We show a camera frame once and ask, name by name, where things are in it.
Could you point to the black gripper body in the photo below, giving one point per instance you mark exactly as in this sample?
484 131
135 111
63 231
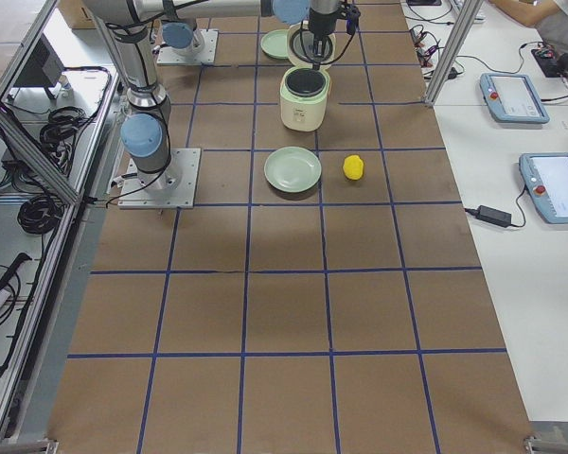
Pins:
320 26

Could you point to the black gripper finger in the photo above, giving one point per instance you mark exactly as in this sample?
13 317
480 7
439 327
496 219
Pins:
318 49

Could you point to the white rice cooker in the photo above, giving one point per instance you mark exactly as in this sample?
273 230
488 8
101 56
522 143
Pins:
304 88

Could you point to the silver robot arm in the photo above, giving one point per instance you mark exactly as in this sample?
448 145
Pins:
127 23
183 37

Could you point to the green plate far side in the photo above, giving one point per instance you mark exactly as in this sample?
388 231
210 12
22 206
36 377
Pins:
274 44

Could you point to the yellow toy potato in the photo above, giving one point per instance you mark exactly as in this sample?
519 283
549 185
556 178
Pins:
353 167

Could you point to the green plate near potato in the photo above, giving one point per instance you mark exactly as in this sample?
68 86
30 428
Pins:
292 169

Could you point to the far teach pendant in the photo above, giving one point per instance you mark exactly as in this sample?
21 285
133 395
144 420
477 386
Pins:
512 99

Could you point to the teach pendant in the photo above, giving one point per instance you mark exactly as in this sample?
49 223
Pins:
545 176
512 99

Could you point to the cardboard box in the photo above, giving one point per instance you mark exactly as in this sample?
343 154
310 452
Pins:
75 14

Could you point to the black power brick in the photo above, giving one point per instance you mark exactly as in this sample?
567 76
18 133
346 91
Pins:
493 216

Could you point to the near teach pendant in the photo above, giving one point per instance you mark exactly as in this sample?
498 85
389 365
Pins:
545 176

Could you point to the aluminium frame post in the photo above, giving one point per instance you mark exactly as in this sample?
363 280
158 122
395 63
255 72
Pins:
459 33

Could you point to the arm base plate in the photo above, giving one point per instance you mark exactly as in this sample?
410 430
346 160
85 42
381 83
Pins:
168 57
175 188

